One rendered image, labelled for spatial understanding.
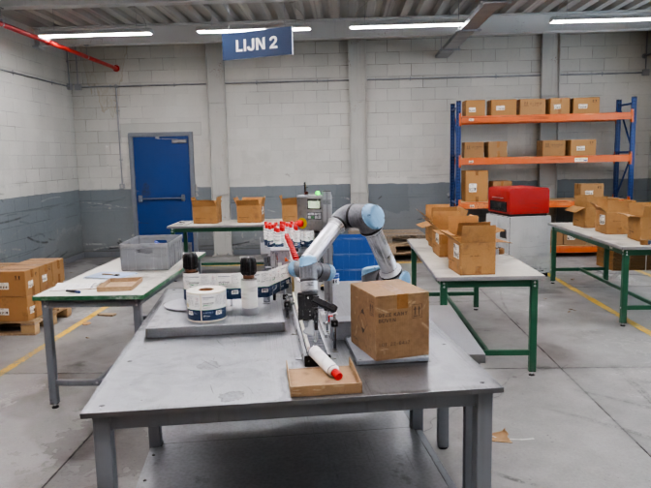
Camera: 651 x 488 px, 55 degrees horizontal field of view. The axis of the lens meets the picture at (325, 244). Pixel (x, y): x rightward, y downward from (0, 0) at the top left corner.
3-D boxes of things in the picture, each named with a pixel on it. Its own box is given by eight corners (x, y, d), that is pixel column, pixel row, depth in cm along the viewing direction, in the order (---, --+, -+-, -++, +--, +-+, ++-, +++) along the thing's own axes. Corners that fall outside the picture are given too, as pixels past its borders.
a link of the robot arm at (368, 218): (390, 280, 333) (355, 198, 304) (416, 283, 324) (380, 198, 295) (381, 296, 327) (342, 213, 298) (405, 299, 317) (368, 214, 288)
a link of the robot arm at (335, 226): (336, 198, 311) (282, 264, 284) (355, 198, 304) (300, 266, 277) (345, 217, 318) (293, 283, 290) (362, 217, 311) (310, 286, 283)
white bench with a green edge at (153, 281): (134, 333, 620) (128, 253, 609) (209, 332, 617) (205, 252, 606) (42, 411, 431) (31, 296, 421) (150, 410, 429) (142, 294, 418)
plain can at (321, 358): (306, 356, 256) (331, 383, 239) (309, 345, 254) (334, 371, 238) (317, 355, 258) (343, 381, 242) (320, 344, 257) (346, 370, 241)
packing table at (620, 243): (545, 282, 822) (547, 223, 811) (608, 281, 819) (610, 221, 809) (618, 327, 604) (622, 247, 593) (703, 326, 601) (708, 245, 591)
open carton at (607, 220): (584, 230, 721) (585, 198, 716) (622, 229, 718) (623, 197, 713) (596, 234, 683) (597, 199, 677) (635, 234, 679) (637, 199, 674)
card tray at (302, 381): (286, 369, 255) (286, 360, 255) (350, 366, 258) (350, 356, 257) (290, 397, 226) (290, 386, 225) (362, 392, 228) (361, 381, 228)
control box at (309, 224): (306, 228, 354) (305, 194, 351) (332, 228, 346) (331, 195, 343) (296, 229, 345) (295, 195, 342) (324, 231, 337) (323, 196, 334)
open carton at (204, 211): (188, 225, 885) (186, 198, 880) (198, 221, 932) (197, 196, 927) (216, 224, 881) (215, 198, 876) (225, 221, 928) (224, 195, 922)
